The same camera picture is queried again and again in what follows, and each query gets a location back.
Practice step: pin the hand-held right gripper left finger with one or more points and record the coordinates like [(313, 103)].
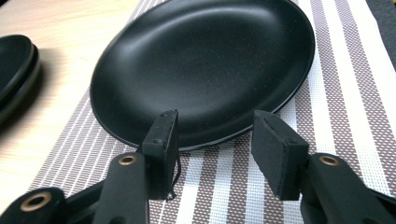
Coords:
[(162, 155)]

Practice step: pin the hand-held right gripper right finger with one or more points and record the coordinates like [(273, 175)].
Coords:
[(277, 155)]

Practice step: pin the large black oval plate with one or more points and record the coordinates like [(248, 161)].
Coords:
[(202, 68)]

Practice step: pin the brown white striped woven placemat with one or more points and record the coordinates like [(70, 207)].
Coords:
[(342, 124)]

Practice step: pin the stacked black bowls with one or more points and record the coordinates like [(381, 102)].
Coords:
[(26, 90)]

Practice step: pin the dark cloth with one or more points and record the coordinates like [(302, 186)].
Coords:
[(384, 28)]

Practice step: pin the small black plate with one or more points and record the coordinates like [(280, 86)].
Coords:
[(12, 59)]

